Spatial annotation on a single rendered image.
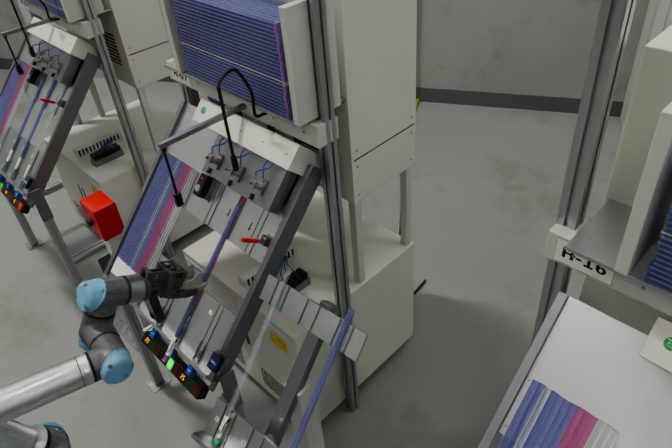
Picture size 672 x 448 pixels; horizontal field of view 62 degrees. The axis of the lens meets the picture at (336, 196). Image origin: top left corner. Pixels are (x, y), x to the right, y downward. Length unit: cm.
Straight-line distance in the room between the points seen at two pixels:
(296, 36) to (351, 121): 37
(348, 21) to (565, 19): 289
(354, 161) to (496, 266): 153
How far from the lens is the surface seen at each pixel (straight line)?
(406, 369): 265
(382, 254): 224
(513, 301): 296
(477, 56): 444
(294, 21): 143
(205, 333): 184
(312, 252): 227
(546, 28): 434
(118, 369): 145
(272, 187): 165
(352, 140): 173
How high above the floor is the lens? 213
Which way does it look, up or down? 36 degrees down
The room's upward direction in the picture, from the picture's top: 5 degrees counter-clockwise
